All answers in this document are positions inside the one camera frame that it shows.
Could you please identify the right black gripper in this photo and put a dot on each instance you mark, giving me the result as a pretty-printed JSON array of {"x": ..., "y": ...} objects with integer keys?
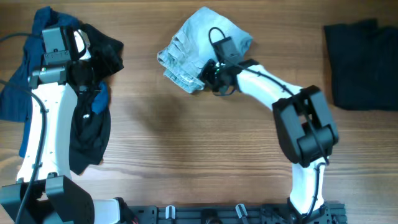
[{"x": 205, "y": 75}]

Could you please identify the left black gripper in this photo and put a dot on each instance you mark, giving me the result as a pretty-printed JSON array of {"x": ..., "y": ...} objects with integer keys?
[{"x": 87, "y": 84}]

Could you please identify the light blue denim shorts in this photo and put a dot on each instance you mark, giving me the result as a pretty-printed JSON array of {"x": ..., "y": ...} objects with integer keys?
[{"x": 190, "y": 48}]

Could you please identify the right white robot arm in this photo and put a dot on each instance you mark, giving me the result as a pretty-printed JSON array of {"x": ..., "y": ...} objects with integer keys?
[{"x": 305, "y": 127}]

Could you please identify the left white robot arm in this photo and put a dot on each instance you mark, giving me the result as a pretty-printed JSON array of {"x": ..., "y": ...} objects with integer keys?
[{"x": 64, "y": 123}]

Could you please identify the blue shirt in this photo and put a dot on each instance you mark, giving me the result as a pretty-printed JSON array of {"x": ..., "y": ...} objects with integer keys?
[{"x": 16, "y": 106}]

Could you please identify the black garment on left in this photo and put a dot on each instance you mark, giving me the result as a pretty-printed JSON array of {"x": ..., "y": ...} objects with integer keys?
[{"x": 91, "y": 122}]

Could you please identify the dark folded garment on right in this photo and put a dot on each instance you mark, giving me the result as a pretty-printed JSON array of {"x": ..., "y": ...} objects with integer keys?
[{"x": 363, "y": 60}]

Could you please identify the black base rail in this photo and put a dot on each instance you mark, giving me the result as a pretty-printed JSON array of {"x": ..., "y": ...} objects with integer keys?
[{"x": 279, "y": 213}]

